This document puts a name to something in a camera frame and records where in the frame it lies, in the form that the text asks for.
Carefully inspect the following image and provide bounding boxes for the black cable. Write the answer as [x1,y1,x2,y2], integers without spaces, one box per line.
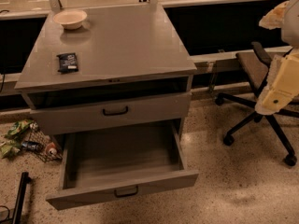
[0,204,12,224]

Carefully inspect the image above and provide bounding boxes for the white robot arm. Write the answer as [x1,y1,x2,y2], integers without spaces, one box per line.
[255,0,299,115]

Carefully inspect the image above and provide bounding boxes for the blue drink can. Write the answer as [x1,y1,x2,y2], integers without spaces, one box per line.
[21,141,42,152]

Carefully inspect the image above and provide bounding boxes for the black wire basket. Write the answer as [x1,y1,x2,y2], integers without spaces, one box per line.
[26,131,63,162]

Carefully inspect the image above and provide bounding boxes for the grey drawer cabinet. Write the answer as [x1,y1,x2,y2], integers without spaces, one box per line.
[14,3,198,142]

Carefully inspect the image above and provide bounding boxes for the white paper bowl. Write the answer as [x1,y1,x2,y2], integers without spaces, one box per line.
[53,10,87,30]

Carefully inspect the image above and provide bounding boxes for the black office chair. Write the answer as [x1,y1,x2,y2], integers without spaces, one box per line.
[215,42,297,166]

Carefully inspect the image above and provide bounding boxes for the orange white bottle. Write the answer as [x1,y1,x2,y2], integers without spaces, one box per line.
[45,142,58,156]

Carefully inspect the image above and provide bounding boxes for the open grey middle drawer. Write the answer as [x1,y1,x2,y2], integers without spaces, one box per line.
[46,120,198,210]

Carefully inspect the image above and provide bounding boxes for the black stand leg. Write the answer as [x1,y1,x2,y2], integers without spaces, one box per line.
[11,172,31,224]

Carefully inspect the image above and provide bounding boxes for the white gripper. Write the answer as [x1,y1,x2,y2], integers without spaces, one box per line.
[255,1,299,115]

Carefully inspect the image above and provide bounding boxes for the green chip bag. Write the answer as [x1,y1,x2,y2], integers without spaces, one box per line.
[0,140,21,159]
[5,119,33,139]

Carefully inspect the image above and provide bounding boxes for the dark blue rxbar wrapper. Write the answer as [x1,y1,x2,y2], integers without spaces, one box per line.
[57,53,78,73]

